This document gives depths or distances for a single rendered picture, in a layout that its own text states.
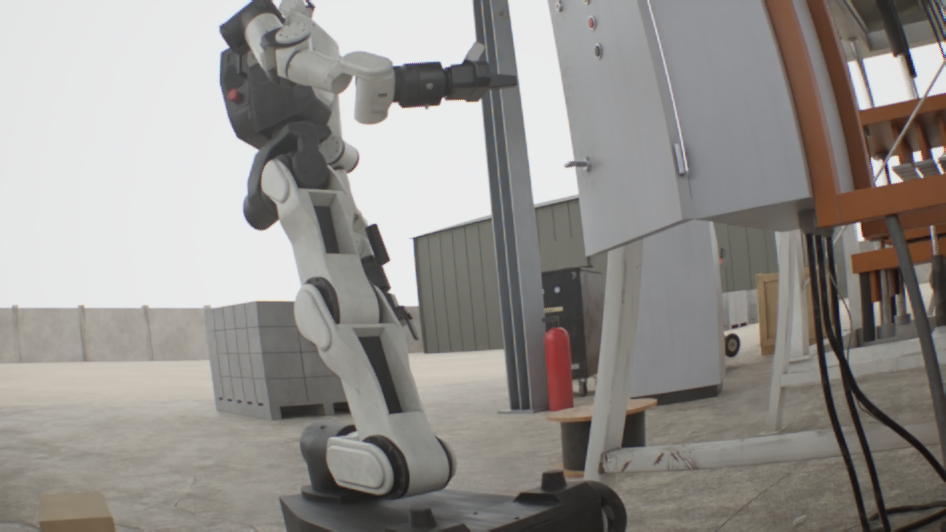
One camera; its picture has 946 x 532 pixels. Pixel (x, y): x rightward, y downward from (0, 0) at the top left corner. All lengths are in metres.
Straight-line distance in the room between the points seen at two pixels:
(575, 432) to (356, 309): 1.24
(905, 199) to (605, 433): 0.97
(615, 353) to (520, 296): 3.54
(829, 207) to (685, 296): 3.37
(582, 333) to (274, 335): 2.30
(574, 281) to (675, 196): 4.68
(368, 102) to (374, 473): 0.67
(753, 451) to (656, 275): 2.98
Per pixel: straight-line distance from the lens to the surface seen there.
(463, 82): 1.29
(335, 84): 1.34
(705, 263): 4.25
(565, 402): 4.86
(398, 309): 1.75
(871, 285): 4.31
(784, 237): 2.60
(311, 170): 1.64
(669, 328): 4.28
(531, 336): 4.99
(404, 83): 1.28
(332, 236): 1.61
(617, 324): 1.56
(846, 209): 0.93
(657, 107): 1.04
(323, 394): 5.50
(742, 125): 0.98
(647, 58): 1.06
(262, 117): 1.71
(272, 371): 5.22
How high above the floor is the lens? 0.53
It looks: 6 degrees up
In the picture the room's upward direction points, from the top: 5 degrees counter-clockwise
